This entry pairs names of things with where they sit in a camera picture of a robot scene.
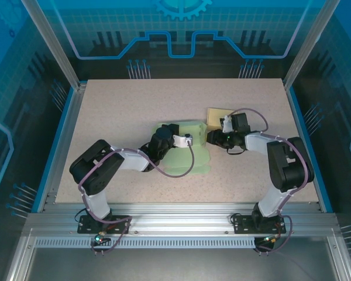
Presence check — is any orange paper box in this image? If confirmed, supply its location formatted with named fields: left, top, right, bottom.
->
left=207, top=107, right=236, bottom=131

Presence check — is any green paper box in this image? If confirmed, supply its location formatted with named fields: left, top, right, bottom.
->
left=150, top=121, right=213, bottom=176

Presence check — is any small connector with LED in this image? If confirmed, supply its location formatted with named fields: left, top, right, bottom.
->
left=261, top=234, right=281, bottom=245
left=94, top=231, right=111, bottom=245

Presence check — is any blue-edged side rail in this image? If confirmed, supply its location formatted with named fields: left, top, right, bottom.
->
left=283, top=81, right=334, bottom=213
left=36, top=83, right=87, bottom=213

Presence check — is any aluminium frame rail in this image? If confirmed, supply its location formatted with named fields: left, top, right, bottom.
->
left=22, top=201, right=340, bottom=238

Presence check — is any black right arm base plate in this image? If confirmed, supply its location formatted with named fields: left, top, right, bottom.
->
left=231, top=213, right=287, bottom=235

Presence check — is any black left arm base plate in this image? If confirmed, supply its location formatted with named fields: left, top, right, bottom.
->
left=77, top=215, right=132, bottom=235

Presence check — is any slotted grey cable duct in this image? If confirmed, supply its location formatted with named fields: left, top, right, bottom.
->
left=34, top=237, right=257, bottom=249

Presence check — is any aluminium frame post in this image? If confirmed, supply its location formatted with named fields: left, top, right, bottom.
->
left=20, top=0, right=88, bottom=91
left=282, top=0, right=343, bottom=88

